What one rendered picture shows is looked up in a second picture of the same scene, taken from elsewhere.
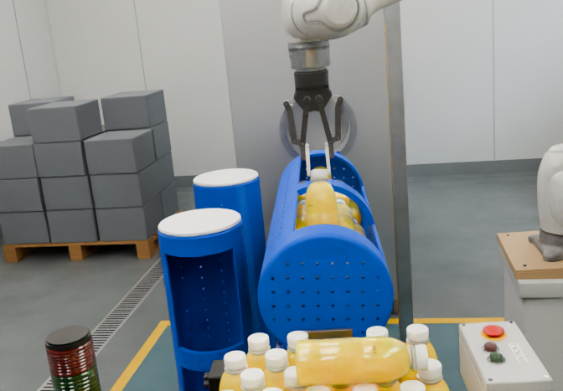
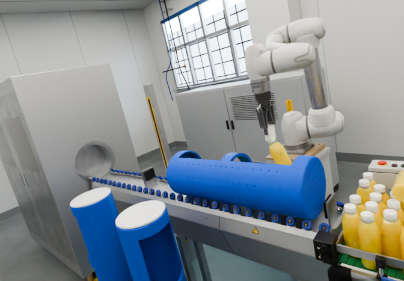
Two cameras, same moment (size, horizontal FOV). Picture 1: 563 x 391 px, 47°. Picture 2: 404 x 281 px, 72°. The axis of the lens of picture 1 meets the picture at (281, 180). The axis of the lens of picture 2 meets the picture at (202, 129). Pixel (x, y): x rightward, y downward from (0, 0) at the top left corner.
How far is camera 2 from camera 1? 1.38 m
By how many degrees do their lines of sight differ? 48
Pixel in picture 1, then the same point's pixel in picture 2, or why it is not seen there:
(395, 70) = (157, 115)
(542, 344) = not seen: hidden behind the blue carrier
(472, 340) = (384, 167)
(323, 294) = (314, 186)
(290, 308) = (309, 199)
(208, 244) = (164, 219)
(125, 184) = not seen: outside the picture
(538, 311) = not seen: hidden behind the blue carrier
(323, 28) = (308, 62)
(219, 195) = (100, 206)
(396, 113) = (163, 135)
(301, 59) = (267, 85)
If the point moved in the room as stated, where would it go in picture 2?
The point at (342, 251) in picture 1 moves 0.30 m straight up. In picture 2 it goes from (314, 163) to (305, 98)
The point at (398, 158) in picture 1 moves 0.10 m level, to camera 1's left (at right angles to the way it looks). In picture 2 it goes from (168, 155) to (160, 159)
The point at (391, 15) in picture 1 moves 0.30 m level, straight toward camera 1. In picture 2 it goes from (151, 91) to (171, 86)
